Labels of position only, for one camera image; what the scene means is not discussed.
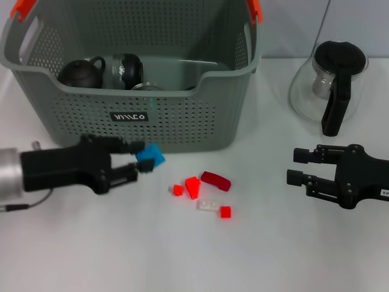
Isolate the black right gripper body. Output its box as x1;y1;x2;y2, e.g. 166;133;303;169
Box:
334;143;389;210

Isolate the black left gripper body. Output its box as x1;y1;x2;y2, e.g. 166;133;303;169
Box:
19;133;112;195

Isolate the blue square toy brick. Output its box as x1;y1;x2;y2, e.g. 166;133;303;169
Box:
136;142;167;169

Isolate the dark red curved brick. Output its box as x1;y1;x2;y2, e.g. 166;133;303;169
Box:
200;170;232;192

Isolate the grey perforated storage bin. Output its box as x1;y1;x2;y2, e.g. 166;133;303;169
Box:
0;0;264;153

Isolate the orange-red slope brick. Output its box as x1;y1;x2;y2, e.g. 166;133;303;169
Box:
184;176;202;200

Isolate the dark clay teapot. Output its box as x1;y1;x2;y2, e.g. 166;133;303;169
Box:
57;56;106;90

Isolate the clear translucent toy brick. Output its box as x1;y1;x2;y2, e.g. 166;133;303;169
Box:
196;199;221;212

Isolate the thin dark left wrist cable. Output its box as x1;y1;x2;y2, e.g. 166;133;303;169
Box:
0;188;53;213

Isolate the glass pitcher black lid handle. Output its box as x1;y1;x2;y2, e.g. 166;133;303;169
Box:
287;40;369;137

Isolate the orange bin handle clip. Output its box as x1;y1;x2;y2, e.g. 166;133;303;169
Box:
246;0;264;24
10;0;37;22

